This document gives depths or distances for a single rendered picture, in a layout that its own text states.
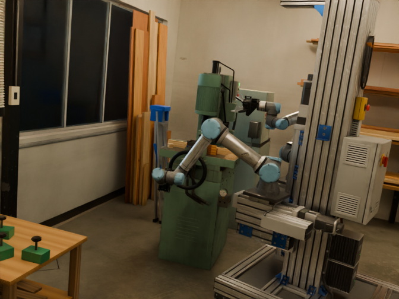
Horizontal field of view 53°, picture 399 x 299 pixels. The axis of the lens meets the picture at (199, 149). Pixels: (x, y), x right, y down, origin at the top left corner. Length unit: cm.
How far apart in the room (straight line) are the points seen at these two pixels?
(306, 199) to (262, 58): 307
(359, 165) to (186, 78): 364
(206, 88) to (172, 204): 94
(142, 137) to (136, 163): 29
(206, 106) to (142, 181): 170
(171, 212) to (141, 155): 138
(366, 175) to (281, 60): 313
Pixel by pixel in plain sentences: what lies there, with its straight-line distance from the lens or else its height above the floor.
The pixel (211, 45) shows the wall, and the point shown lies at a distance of 553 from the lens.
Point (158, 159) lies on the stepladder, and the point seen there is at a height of 64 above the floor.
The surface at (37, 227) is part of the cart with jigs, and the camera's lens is 250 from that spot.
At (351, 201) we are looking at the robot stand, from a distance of 245.
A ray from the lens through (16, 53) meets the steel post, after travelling 310.
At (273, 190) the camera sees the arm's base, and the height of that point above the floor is 85.
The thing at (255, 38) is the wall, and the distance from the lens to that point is 540.
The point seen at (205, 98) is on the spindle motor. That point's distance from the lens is 305.
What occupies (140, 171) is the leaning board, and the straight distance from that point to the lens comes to 447.
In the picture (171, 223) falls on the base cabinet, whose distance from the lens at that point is 322.
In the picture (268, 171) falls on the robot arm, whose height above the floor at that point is 100.
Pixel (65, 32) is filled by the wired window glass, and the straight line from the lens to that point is 376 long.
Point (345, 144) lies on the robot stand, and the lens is 242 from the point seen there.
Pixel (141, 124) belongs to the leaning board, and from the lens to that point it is 439.
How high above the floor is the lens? 147
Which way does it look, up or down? 10 degrees down
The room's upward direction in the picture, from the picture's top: 6 degrees clockwise
